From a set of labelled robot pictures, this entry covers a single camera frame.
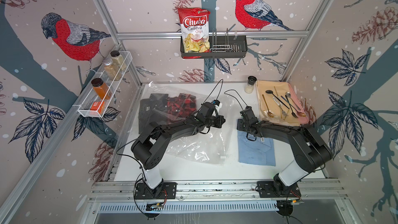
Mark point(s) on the clear plastic vacuum bag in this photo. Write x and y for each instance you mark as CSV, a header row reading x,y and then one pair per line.
x,y
210,147

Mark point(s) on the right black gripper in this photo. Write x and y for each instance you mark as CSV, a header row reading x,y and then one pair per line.
x,y
239,123

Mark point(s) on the white handled fork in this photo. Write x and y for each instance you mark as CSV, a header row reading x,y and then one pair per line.
x,y
284,114

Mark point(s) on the beige cloth napkin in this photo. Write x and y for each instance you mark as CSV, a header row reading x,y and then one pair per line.
x,y
279,89

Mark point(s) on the spice jar silver lid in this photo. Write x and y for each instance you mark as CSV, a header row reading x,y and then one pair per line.
x,y
111,69

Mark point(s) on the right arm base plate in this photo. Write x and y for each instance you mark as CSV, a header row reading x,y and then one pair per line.
x,y
272,189

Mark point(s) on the red black plaid cloth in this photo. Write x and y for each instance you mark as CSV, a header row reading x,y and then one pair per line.
x,y
180,107

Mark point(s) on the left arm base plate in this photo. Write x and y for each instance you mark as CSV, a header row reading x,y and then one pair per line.
x,y
165,190

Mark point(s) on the glass shaker black lid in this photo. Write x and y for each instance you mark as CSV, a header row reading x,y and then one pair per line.
x,y
251,81

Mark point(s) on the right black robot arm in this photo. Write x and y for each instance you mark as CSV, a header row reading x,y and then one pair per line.
x,y
309,150

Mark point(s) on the Chuba cassava chips bag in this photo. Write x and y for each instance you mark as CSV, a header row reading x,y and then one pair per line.
x,y
194,25

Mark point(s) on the black wire wall basket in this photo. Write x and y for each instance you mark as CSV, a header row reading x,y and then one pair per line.
x,y
219,46

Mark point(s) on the spice jar black lid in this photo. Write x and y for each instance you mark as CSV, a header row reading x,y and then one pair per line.
x,y
118,59

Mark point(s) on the black ladle spoon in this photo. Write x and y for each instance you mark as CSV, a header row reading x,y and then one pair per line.
x,y
273,95

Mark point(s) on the gold spoon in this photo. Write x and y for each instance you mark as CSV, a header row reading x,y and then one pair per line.
x,y
268,112

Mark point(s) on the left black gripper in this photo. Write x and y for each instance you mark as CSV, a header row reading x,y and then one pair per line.
x,y
219,122

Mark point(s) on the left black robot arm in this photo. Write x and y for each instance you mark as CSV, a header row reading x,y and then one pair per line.
x,y
151,145

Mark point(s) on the small orange box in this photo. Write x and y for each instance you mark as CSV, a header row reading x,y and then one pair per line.
x,y
97,106

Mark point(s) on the blue cloth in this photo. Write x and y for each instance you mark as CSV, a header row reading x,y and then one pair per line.
x,y
260,152

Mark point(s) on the clear acrylic wall shelf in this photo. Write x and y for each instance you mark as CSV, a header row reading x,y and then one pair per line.
x,y
84,107

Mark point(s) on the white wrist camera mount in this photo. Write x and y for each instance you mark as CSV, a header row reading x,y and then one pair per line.
x,y
216,103

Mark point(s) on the dark grey striped shirt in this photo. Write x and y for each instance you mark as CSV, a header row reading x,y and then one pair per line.
x,y
152,109

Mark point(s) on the iridescent spoon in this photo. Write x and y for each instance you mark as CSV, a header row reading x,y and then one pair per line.
x,y
298,109

